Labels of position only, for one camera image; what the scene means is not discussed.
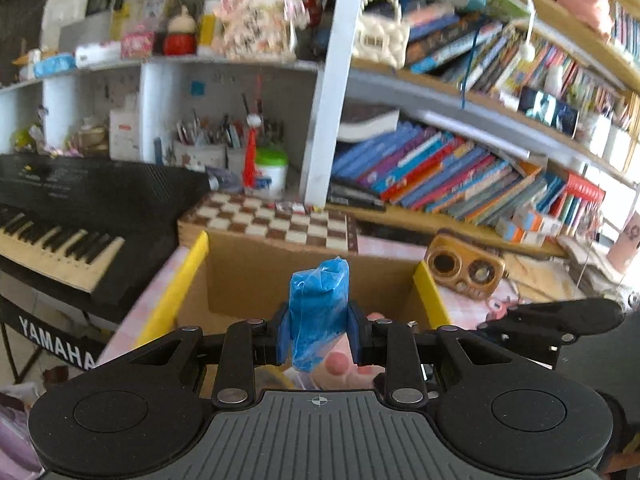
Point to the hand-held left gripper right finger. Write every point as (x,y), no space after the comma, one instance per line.
(357,332)

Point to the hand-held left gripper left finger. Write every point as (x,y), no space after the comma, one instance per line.
(283,332)

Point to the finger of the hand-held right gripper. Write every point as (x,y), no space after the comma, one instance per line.
(530,345)
(570,316)

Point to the blue packet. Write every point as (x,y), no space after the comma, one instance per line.
(320,305)

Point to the yellow cardboard box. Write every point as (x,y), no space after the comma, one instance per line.
(250,280)

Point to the pink printed table mat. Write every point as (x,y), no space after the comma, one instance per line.
(497,307)

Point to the pink cup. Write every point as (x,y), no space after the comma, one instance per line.
(625,245)

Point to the orange white small boxes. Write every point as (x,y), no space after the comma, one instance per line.
(527,225)

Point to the wooden retro speaker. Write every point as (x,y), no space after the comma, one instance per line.
(465,265)

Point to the wooden chessboard box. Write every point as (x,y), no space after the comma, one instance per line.
(235,215)

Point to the white jar with green lid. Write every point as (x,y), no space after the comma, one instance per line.
(271,175)

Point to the red tassel pendant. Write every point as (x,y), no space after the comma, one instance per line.
(250,160)

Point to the row of blue red books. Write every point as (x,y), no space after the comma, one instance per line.
(440,175)

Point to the white pen cups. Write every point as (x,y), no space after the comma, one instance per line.
(605,140)

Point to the pen holder with pens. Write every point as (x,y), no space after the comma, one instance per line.
(200,155)

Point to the smartphone with lit screen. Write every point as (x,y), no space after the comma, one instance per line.
(547,110)

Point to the black keyboard stand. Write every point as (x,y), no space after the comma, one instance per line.
(50,340)

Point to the black electronic keyboard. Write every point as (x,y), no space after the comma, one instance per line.
(100,185)

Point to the white box with red label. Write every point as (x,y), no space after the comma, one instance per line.
(125,135)

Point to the row of leaning thin books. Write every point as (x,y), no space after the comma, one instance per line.
(500,60)

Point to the white cubby shelf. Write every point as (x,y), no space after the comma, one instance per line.
(165,85)

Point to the purple bag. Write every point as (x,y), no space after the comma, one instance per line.
(17,430)

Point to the white quilted handbag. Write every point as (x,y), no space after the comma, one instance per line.
(380,35)

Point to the plush cat decoration with butterflies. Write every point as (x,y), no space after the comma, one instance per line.
(260,25)

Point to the red round doll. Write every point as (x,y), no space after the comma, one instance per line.
(179,40)

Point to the yellow white bottle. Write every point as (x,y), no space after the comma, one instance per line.
(209,30)

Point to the pink plush pig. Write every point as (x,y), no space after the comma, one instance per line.
(582,2)

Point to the pink tissue box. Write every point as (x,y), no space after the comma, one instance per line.
(137,45)

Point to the white tissue pack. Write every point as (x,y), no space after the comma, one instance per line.
(97,54)

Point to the blue wipes pack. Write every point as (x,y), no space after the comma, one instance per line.
(54,65)

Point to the grey storage box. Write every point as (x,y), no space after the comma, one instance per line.
(85,35)

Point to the wooden bookshelf with white post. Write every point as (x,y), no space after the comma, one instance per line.
(332,85)

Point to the wooden picture frame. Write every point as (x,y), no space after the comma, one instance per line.
(154,7)

